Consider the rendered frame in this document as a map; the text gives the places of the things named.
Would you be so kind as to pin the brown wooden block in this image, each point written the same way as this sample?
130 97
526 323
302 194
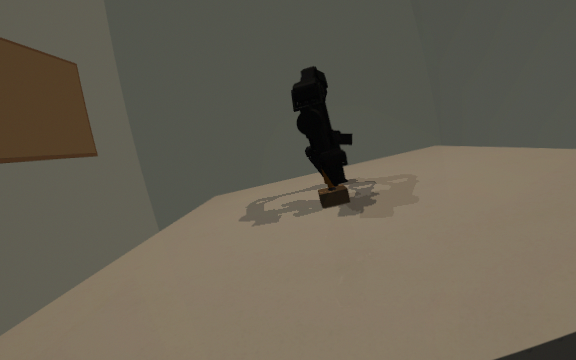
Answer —
330 198

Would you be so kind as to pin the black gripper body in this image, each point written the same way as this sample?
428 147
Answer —
322 146

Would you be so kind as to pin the orange-brown tapered cylinder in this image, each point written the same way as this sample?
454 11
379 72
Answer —
326 179

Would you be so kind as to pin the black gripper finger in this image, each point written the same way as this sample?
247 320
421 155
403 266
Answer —
332 172
316 163

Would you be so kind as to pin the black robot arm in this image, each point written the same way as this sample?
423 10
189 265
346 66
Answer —
310 93

